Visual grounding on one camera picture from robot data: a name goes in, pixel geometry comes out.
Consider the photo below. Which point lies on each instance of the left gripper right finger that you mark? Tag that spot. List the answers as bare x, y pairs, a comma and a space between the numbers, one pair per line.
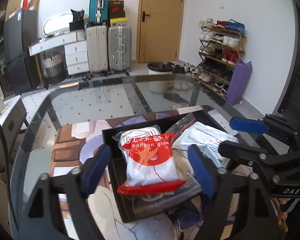
255, 217

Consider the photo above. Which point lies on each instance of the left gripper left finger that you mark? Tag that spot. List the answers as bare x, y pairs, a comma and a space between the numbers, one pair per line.
42, 217

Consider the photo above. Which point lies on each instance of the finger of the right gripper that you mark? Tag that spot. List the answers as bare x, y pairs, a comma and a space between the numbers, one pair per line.
274, 126
247, 152

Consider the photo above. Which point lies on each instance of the white printed plastic packet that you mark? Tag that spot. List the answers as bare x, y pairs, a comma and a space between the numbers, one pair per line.
207, 139

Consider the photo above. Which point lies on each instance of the red white balloon glue bag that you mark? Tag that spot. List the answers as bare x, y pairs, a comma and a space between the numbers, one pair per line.
150, 166

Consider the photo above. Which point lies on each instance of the right human hand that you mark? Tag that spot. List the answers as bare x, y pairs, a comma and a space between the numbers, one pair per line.
282, 207

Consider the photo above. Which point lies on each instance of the purple fabric bag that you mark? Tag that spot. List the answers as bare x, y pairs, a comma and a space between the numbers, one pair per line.
239, 81

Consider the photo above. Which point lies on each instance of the clear zip bag red strip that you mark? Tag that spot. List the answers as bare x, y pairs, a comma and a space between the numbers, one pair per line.
179, 123

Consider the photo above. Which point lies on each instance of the wooden shoe rack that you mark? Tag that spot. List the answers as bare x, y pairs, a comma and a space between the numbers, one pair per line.
222, 46

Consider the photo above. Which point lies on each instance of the black storage box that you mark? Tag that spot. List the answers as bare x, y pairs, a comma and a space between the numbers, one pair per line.
168, 200

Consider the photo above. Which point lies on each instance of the grey low cabinet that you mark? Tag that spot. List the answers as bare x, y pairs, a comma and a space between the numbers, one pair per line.
11, 121

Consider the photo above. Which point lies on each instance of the white bin black liner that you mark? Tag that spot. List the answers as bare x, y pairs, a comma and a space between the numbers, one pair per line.
159, 69

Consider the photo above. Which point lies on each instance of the wooden door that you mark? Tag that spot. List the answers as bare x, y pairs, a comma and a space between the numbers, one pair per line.
159, 30

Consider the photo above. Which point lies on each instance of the striped woven laundry basket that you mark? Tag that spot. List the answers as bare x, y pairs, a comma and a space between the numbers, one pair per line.
54, 67

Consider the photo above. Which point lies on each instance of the silver aluminium suitcase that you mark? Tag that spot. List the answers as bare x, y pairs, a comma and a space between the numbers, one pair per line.
119, 48

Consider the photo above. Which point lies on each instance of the white desk with drawers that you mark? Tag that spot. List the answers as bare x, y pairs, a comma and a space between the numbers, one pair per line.
75, 48

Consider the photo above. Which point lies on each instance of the stacked shoe boxes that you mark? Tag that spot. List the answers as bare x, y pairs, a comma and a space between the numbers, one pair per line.
117, 14

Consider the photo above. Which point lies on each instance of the black refrigerator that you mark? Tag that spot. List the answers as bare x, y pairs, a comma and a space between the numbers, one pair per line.
20, 31

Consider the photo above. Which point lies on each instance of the white hard suitcase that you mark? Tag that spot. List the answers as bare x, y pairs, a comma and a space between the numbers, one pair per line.
97, 48

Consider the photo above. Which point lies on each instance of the oval desk mirror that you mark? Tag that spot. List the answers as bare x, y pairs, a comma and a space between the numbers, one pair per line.
57, 24

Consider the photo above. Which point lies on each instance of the black bag on desk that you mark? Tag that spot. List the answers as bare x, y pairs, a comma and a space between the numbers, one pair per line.
77, 20

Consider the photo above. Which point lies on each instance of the teal hard suitcase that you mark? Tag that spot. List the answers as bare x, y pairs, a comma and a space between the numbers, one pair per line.
98, 11

